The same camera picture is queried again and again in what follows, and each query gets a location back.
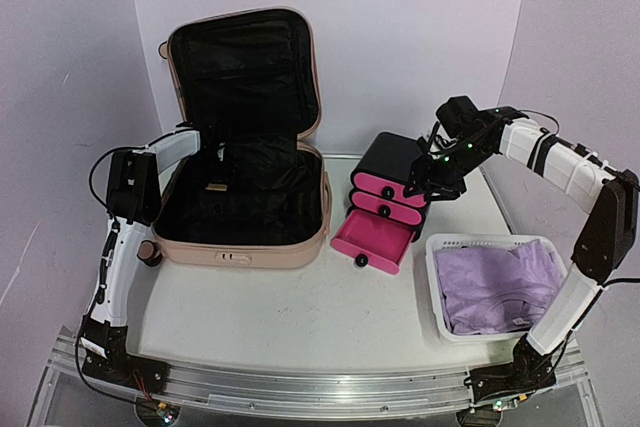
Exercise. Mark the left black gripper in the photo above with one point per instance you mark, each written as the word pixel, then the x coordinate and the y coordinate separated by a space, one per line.
pixel 227 174

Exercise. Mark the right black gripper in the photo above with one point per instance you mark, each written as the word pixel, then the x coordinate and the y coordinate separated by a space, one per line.
pixel 425 175

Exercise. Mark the white perforated plastic basket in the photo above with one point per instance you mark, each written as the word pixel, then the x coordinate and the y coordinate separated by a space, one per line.
pixel 451 241

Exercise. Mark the pink hard-shell suitcase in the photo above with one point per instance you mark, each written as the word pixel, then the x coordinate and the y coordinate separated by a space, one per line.
pixel 256 70

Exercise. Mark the black pink drawer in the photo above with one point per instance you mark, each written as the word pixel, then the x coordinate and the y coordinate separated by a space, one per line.
pixel 374 241

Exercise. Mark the purple garment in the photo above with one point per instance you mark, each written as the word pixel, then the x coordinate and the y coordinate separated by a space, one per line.
pixel 492 290

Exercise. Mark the tan square compact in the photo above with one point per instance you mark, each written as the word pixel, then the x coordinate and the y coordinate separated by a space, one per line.
pixel 216 187

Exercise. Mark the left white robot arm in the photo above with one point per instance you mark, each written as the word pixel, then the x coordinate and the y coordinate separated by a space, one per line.
pixel 162 198

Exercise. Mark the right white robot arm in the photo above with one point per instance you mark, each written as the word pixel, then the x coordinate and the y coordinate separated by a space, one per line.
pixel 610 200

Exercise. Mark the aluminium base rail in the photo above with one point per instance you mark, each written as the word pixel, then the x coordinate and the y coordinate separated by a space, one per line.
pixel 302 396

